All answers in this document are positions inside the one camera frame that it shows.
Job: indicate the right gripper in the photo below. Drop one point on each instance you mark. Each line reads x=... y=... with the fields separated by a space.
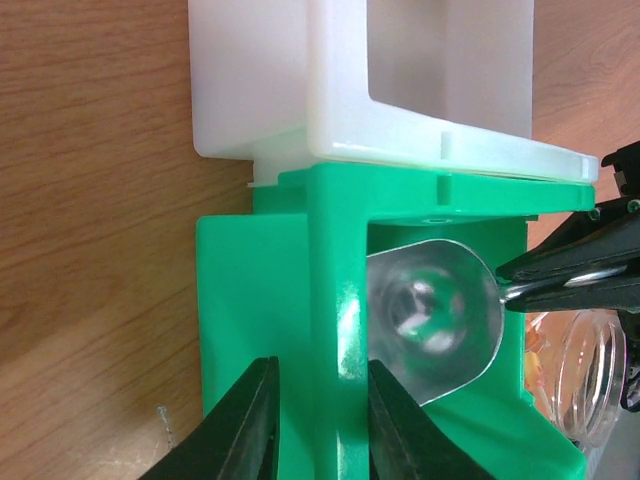
x=605 y=236

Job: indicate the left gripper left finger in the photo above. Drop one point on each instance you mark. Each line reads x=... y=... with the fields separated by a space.
x=239 y=438

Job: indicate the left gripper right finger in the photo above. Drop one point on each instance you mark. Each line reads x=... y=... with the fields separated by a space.
x=404 y=443

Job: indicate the clear plastic jar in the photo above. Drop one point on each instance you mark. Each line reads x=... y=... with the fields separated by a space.
x=574 y=366

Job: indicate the metal scoop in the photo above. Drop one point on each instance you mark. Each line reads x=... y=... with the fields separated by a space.
x=436 y=313

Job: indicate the green plastic bin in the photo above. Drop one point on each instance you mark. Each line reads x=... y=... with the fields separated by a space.
x=288 y=280

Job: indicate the white plastic bin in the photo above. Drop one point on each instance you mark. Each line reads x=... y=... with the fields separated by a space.
x=422 y=84

